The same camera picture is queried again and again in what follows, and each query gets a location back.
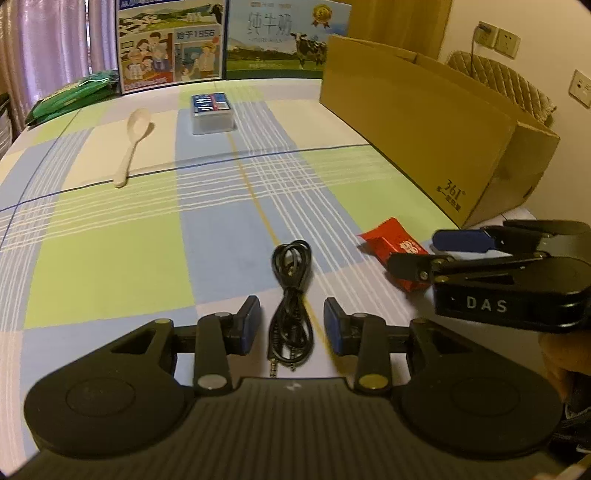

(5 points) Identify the red candy packet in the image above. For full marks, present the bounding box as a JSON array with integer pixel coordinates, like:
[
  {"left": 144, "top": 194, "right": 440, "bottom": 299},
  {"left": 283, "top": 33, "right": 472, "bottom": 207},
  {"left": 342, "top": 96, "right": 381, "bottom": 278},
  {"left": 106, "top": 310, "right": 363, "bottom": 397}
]
[{"left": 359, "top": 217, "right": 429, "bottom": 292}]

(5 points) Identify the black audio cable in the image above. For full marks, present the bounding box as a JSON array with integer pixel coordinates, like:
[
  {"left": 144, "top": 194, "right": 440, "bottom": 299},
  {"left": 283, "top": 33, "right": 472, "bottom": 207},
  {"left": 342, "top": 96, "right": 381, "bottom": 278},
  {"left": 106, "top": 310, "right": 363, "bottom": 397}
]
[{"left": 266, "top": 239, "right": 317, "bottom": 379}]

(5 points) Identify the person's right hand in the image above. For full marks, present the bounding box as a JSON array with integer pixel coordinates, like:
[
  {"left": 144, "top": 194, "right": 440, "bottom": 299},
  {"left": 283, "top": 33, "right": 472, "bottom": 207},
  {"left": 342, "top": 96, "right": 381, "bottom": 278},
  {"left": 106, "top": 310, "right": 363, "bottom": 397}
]
[{"left": 538, "top": 332, "right": 590, "bottom": 402}]

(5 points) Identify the brown cardboard box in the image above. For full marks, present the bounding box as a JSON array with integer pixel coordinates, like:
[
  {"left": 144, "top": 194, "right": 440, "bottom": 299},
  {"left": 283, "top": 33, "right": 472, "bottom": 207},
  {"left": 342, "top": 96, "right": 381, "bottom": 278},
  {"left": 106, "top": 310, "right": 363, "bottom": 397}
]
[{"left": 320, "top": 35, "right": 560, "bottom": 228}]

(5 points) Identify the checked tablecloth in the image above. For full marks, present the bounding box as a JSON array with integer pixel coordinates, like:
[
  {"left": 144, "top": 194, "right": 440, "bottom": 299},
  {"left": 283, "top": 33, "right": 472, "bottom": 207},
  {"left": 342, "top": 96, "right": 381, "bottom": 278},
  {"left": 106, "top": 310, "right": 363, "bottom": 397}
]
[{"left": 0, "top": 77, "right": 546, "bottom": 462}]

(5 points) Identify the quilted beige chair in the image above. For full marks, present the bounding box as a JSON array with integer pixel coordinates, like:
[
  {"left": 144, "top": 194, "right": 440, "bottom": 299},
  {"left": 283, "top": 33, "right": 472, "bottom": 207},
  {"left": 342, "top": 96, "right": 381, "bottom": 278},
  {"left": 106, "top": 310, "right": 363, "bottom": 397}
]
[{"left": 446, "top": 51, "right": 557, "bottom": 127}]

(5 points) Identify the brown wooden door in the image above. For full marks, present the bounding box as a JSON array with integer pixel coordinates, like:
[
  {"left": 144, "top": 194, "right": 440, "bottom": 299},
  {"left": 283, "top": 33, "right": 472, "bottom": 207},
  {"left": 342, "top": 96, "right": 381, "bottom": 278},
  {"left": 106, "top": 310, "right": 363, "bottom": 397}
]
[{"left": 346, "top": 0, "right": 453, "bottom": 59}]

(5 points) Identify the clear box blue label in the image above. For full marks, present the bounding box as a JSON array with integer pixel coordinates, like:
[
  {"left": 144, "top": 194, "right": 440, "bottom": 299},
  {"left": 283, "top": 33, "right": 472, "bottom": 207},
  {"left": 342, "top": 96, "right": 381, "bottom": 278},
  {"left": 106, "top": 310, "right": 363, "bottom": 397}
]
[{"left": 190, "top": 92, "right": 235, "bottom": 135}]

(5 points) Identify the white plastic spoon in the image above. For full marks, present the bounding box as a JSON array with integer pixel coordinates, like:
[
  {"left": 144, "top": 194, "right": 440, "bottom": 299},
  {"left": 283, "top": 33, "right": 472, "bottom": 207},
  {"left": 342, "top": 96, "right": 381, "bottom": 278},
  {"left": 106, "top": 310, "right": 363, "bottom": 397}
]
[{"left": 112, "top": 108, "right": 153, "bottom": 188}]

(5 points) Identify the light blue milk gift box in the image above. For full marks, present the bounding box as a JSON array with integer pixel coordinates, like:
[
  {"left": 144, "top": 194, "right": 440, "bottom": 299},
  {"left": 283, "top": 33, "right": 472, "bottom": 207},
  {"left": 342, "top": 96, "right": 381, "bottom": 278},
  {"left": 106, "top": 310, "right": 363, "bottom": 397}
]
[{"left": 224, "top": 0, "right": 352, "bottom": 80}]

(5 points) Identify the green wet wipes pack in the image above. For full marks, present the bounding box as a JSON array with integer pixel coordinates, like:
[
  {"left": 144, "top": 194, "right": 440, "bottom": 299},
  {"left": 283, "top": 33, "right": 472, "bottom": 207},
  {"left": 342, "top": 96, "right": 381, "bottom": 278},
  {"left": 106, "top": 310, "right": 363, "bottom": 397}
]
[{"left": 25, "top": 70, "right": 119, "bottom": 128}]

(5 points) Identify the blue illustrated milk carton box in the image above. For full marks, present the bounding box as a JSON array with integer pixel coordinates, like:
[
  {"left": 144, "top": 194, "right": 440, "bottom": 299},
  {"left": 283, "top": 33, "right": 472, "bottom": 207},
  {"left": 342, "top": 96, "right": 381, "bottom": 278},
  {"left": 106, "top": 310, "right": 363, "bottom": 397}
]
[{"left": 115, "top": 0, "right": 228, "bottom": 94}]

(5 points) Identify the purple curtain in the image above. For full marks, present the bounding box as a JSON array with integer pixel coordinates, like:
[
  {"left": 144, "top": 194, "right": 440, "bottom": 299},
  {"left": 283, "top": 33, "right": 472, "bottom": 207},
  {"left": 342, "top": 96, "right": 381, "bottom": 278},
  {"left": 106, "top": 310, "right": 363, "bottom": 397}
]
[{"left": 1, "top": 0, "right": 117, "bottom": 133}]

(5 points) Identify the white wall outlet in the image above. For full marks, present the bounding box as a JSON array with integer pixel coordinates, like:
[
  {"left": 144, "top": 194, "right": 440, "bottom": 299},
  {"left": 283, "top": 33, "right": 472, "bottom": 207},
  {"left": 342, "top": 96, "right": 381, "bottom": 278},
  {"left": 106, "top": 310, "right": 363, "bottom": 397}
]
[{"left": 568, "top": 70, "right": 591, "bottom": 109}]

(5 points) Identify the wall socket with plug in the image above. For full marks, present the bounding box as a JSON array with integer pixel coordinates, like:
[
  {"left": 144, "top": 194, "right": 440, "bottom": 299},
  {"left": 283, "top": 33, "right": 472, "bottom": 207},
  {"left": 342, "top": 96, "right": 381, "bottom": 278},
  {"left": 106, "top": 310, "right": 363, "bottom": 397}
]
[{"left": 472, "top": 22, "right": 521, "bottom": 59}]

